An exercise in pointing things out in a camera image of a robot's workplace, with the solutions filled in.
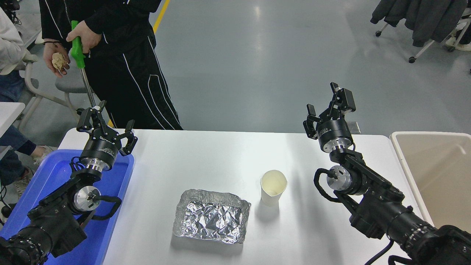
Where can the small white side table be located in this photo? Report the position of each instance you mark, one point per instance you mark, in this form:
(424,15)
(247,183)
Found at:
(9,112)

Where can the standing person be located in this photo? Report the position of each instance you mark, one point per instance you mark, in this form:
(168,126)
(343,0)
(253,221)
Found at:
(125,66)

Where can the standing person's left hand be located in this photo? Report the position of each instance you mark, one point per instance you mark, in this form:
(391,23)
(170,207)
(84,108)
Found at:
(90,36)

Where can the grey seat white-frame chair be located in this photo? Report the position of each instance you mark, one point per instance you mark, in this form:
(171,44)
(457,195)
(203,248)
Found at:
(70,82)

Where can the crumpled aluminium foil tray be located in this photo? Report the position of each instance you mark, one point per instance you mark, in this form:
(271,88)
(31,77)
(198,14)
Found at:
(211,217)

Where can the seated person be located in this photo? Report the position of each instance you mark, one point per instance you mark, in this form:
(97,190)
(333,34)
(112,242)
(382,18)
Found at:
(9,44)

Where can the white paper cup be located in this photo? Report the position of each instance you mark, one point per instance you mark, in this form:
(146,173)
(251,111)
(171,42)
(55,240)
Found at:
(272,191)

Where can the dark grey jacket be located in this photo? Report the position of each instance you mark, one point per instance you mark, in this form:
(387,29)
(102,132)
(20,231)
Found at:
(393,11)
(438,20)

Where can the blue plastic tray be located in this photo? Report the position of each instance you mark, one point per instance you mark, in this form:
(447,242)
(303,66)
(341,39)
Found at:
(40,176)

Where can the tan paper ball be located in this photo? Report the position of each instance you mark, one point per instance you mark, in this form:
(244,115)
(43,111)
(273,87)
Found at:
(59,62)

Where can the standing person's right hand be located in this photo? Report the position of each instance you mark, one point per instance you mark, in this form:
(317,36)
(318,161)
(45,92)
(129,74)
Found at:
(49,55)

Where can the large pale dustbin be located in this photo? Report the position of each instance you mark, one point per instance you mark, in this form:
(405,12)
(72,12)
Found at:
(438,173)

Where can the metal floor plate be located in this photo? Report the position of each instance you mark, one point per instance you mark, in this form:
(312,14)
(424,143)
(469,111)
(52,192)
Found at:
(355,127)

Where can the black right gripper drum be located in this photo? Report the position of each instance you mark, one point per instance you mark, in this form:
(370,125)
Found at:
(333,130)

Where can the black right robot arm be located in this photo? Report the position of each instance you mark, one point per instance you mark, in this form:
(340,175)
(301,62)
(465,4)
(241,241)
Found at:
(382,211)

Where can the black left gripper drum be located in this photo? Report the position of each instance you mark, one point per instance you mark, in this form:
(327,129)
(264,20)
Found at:
(101,147)

